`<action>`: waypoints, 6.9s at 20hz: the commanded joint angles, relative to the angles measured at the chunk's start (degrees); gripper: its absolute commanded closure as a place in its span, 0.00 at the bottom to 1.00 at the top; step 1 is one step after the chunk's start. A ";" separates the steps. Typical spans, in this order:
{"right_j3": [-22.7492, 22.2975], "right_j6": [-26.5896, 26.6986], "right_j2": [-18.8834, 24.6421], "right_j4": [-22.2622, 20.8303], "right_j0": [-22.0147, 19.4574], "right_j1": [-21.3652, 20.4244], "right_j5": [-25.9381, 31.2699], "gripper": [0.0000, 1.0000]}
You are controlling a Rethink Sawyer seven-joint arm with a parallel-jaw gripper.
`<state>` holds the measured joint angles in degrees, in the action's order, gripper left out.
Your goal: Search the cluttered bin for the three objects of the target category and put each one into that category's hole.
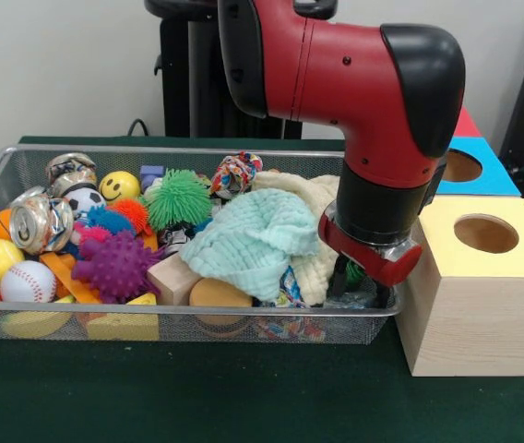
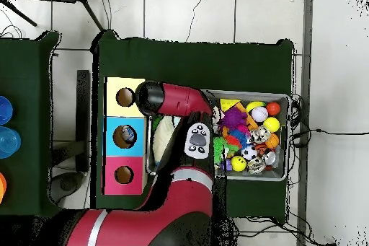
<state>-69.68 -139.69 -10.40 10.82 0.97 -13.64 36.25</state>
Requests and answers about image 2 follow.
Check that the clear mesh bin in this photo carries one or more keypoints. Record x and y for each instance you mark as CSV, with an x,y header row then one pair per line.
x,y
277,174

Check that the clear plastic wrapper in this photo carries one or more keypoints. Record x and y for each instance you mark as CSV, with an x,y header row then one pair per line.
x,y
129,136

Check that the red ball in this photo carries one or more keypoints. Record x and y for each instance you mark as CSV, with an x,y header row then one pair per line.
x,y
273,107

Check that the crushed silver can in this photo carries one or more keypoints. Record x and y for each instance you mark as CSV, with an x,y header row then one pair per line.
x,y
260,134

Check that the dark green side-table cloth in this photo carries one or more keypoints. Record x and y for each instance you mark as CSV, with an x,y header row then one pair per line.
x,y
29,84

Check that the dark blue plastic cup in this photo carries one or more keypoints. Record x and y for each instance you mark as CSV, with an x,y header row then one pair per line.
x,y
4,111

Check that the green spiky ball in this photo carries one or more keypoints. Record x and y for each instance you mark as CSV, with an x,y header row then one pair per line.
x,y
219,151

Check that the cream knitted cloth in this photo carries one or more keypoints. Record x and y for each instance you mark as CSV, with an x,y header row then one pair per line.
x,y
164,133

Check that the yellow smiley face ball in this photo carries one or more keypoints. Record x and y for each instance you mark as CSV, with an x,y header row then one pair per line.
x,y
238,164

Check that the dark green table cloth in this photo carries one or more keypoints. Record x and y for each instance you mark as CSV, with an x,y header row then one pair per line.
x,y
196,55

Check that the wooden three-hole sorting box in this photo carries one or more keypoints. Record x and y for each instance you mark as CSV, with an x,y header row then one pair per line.
x,y
115,165

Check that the purple spiky ball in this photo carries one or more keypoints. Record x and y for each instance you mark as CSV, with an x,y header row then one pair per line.
x,y
233,118

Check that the orange plastic cup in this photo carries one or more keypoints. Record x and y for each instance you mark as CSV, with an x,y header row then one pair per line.
x,y
2,187

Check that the light blue plastic cup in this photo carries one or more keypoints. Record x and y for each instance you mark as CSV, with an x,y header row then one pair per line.
x,y
8,142

